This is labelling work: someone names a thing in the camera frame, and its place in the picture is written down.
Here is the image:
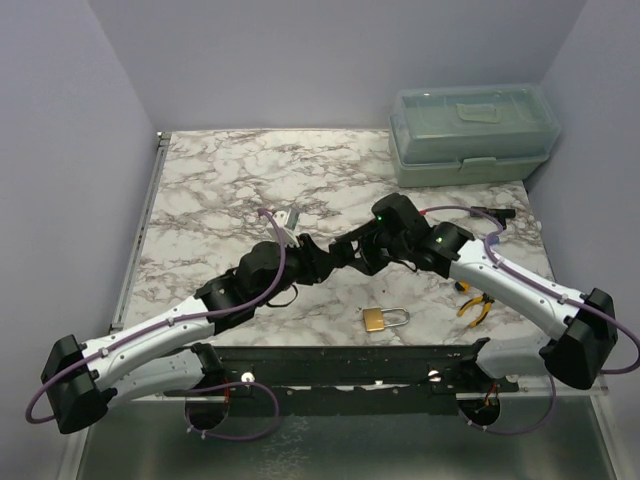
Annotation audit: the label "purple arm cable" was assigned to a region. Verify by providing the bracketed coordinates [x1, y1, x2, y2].
[422, 204, 640, 375]
[24, 208, 287, 426]

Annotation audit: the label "yellow utility knife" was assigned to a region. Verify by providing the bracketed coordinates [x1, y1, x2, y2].
[454, 282, 470, 293]

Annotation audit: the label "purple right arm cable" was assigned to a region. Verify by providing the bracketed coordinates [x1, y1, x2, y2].
[422, 204, 640, 375]

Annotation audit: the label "aluminium side rail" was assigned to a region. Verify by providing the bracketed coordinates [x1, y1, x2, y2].
[108, 132, 172, 334]

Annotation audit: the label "yellow-handled pliers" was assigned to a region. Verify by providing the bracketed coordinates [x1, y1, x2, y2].
[457, 293, 496, 330]

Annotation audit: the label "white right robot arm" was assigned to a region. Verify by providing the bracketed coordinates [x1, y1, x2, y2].
[330, 193, 618, 392]

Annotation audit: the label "green translucent plastic toolbox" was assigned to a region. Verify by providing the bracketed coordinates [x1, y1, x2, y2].
[389, 84, 561, 188]

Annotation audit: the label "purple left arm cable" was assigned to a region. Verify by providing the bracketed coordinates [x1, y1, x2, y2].
[24, 208, 287, 426]

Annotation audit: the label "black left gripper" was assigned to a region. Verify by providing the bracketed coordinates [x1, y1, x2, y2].
[254, 234, 340, 308]

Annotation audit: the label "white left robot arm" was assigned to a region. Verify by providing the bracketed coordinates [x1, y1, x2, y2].
[39, 234, 352, 434]

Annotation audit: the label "black T-shaped tool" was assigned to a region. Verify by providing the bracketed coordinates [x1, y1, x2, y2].
[471, 206, 516, 230]

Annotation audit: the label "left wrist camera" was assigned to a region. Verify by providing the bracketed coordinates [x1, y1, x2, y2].
[272, 208, 300, 245]

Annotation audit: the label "black padlock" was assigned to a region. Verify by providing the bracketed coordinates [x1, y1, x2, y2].
[329, 241, 360, 269]

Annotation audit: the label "black base frame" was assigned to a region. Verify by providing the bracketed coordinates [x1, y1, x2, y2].
[186, 341, 518, 421]

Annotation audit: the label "brass padlock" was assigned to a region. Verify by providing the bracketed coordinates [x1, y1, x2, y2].
[362, 307, 411, 333]

